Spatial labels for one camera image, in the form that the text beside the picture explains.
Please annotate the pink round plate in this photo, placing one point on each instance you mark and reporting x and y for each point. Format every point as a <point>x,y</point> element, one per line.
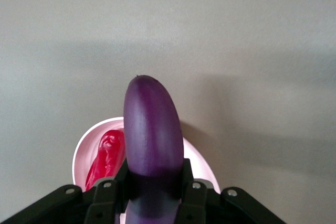
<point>84,155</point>

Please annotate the purple eggplant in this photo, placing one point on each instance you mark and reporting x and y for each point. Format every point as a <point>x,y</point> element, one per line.
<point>153,129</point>

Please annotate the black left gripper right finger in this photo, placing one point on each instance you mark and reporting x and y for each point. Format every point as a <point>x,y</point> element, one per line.
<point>199,203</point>

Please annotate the red chili pepper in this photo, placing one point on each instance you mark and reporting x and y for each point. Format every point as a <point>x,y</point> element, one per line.
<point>107,155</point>

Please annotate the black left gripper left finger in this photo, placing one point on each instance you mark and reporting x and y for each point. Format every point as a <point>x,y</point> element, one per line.
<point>102,203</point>

